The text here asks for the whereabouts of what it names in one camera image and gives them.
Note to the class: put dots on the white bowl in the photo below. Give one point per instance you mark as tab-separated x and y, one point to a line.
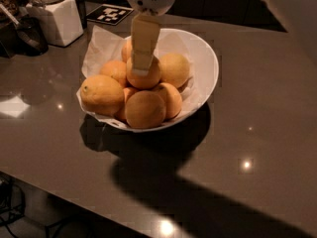
207	72

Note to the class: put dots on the black white marker card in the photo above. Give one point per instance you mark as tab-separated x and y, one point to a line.
109	14

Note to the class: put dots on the white square jar base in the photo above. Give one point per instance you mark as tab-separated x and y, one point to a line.
60	22

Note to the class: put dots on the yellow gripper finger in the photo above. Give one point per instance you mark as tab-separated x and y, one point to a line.
144	36

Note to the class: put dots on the dark bottle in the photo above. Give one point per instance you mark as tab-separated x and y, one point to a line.
82	12

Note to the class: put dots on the large front left orange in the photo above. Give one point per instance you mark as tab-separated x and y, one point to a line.
102	94

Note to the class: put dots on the white paper liner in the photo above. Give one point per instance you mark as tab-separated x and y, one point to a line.
105	46

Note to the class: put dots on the black kitchen appliance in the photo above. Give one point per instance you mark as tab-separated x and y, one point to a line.
32	41

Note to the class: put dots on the small hidden middle orange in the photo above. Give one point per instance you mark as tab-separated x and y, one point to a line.
128	92

